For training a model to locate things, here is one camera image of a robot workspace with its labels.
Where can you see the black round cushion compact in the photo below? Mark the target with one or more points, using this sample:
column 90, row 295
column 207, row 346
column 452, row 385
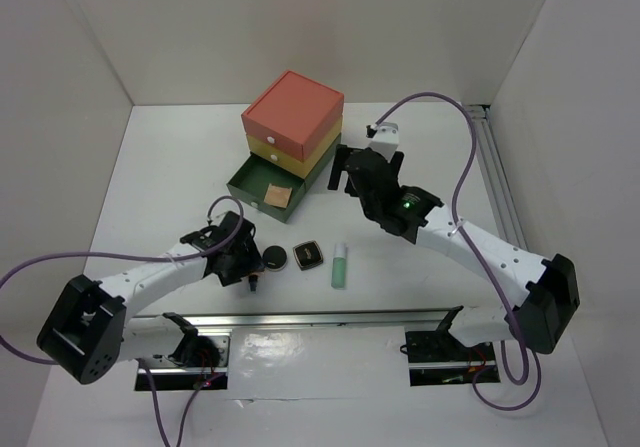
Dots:
column 275, row 258

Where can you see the red top drawer unit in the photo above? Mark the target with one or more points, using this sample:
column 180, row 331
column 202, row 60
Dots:
column 293, row 114

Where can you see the black square gold compact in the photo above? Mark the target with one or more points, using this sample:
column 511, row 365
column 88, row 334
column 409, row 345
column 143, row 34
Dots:
column 308, row 255

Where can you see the front aluminium rail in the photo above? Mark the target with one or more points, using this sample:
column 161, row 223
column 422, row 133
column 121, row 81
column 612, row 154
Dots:
column 418, row 317

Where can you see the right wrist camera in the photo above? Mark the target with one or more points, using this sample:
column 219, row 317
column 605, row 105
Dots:
column 383, row 138

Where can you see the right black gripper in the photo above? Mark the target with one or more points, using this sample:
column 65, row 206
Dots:
column 339, row 166

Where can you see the mint green bottle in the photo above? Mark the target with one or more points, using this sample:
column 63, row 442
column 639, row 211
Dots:
column 339, row 266

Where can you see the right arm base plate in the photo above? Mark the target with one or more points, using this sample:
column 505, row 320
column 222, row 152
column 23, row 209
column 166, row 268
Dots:
column 436, row 359

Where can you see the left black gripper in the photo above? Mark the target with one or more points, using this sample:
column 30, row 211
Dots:
column 251, row 262

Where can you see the aluminium table rail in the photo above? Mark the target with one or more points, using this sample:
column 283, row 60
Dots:
column 505, row 207

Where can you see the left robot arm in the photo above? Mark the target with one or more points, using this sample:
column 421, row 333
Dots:
column 95, row 324

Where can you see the beige foundation bottle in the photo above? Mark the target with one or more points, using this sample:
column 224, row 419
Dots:
column 253, row 280

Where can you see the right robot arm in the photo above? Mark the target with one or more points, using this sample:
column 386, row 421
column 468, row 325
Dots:
column 542, row 294

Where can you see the green bottom drawer unit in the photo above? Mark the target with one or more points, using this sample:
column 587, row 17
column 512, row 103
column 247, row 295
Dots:
column 251, row 181

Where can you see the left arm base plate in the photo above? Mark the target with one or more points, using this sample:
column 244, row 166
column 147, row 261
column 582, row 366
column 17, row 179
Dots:
column 206, row 368

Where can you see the beige square palette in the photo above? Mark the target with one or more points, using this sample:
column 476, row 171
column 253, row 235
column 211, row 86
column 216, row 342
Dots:
column 278, row 196

